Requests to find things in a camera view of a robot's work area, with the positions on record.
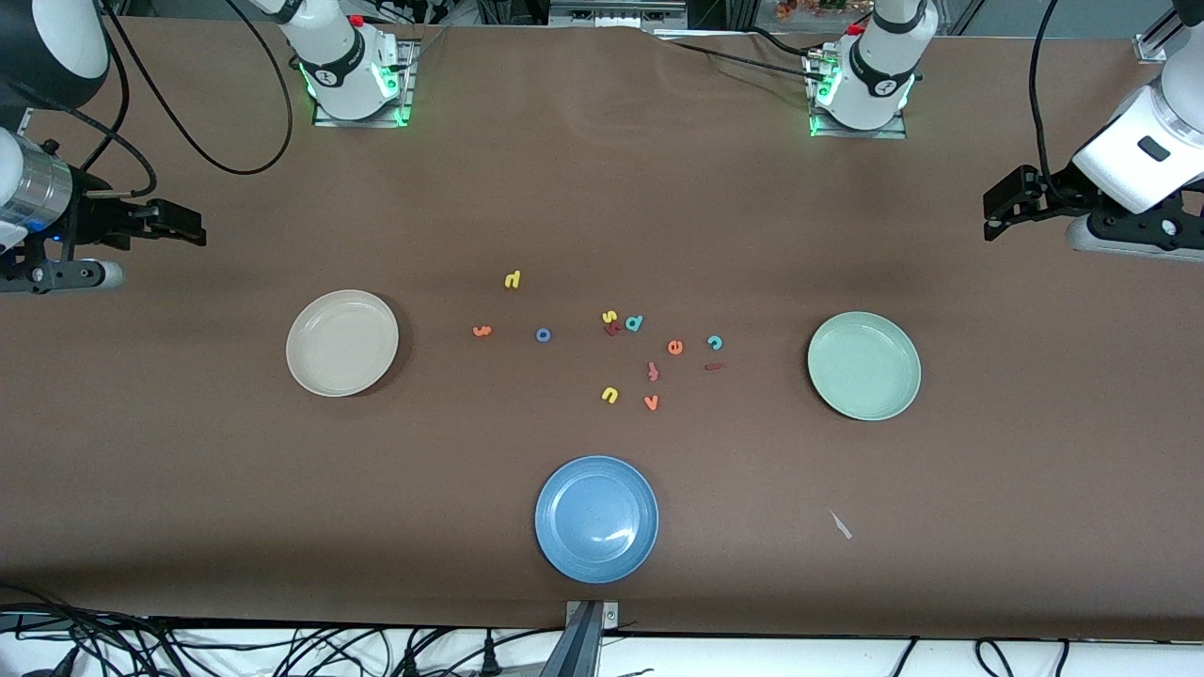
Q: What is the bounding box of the beige brown plate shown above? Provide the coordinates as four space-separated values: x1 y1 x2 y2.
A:
285 290 400 398

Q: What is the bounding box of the light green plate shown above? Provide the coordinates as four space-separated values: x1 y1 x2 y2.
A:
806 311 922 421

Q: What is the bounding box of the orange flower decoration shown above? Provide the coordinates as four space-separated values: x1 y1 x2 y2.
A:
776 0 852 22

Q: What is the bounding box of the brown table cover sheet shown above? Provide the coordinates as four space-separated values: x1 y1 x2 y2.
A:
0 14 1204 642

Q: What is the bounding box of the grey metal box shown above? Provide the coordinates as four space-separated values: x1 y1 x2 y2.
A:
550 0 688 29

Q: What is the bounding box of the blue plate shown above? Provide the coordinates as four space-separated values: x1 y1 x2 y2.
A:
534 456 659 584

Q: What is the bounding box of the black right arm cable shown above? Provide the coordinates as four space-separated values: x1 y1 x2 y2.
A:
0 0 294 200

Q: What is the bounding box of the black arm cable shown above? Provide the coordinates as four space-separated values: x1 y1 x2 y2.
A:
1029 0 1079 208
0 0 294 200

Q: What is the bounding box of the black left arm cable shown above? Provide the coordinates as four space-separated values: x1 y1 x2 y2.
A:
1029 0 1079 208

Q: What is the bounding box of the aluminium frame corner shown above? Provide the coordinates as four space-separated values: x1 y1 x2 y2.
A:
1133 9 1188 65

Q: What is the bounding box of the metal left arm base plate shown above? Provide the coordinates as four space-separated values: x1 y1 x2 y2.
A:
806 52 909 140

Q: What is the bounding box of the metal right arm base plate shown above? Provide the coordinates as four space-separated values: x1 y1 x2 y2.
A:
313 39 416 128

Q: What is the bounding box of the black table cable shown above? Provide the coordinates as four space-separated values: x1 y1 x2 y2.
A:
658 26 833 84

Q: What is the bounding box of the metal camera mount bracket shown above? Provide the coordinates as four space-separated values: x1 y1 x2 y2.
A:
553 600 622 677

